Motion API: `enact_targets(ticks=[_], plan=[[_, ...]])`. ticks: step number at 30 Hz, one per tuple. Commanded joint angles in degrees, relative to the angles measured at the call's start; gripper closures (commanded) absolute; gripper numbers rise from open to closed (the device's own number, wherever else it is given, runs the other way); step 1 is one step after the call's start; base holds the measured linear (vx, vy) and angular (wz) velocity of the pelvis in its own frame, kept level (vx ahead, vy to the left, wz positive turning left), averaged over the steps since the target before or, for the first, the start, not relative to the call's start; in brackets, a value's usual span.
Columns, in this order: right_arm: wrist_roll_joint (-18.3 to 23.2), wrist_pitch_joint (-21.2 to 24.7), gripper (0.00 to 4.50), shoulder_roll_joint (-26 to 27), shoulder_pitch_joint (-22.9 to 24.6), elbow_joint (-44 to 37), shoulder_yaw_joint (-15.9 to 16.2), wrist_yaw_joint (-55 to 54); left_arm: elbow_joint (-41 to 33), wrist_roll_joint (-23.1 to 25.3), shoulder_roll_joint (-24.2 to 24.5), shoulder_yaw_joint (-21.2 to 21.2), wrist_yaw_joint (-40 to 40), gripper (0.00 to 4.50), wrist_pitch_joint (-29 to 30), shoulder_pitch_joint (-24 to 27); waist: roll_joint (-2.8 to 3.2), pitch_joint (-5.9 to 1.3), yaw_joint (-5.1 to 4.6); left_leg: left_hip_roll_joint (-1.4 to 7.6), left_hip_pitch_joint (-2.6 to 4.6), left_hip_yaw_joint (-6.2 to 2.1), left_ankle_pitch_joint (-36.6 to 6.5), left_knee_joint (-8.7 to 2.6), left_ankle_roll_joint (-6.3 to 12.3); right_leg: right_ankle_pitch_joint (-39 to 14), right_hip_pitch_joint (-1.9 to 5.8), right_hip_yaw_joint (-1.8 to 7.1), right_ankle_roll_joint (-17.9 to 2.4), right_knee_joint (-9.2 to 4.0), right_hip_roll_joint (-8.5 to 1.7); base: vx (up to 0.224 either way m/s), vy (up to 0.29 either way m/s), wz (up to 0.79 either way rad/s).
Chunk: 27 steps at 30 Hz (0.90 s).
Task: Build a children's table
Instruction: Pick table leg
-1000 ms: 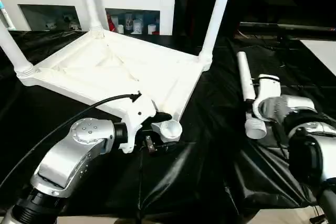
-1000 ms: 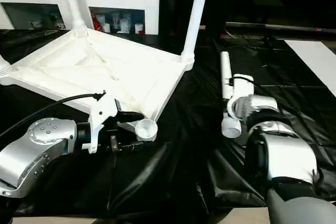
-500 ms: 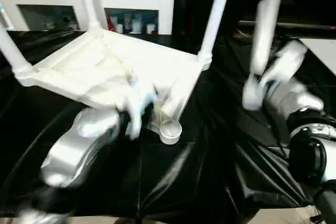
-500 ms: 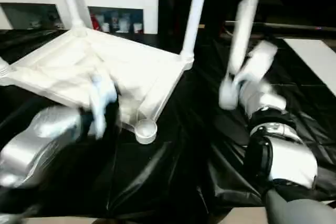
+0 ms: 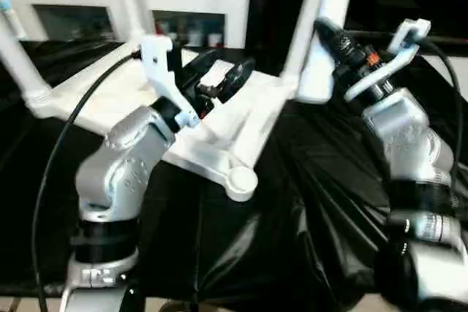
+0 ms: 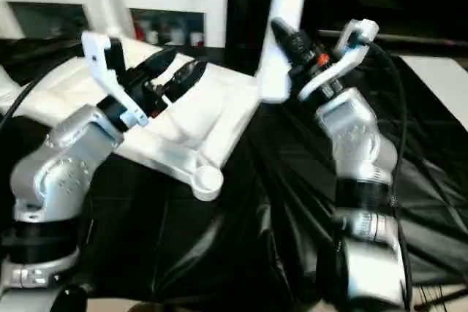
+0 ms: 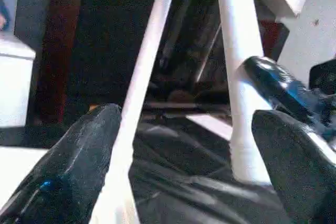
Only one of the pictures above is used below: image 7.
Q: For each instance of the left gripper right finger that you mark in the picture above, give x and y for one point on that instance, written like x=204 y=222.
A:
x=304 y=171

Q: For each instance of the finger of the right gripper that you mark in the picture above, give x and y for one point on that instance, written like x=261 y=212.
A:
x=283 y=90

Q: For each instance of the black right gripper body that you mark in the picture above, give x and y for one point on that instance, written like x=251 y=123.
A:
x=324 y=85

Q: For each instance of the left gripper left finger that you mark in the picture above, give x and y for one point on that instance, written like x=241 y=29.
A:
x=68 y=171

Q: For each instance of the white plastic table leg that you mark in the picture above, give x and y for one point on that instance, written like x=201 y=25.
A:
x=142 y=77
x=244 y=103

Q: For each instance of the white board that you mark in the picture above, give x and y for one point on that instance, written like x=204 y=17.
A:
x=210 y=125

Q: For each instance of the black plastic mat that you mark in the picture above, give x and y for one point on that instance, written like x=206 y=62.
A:
x=199 y=187

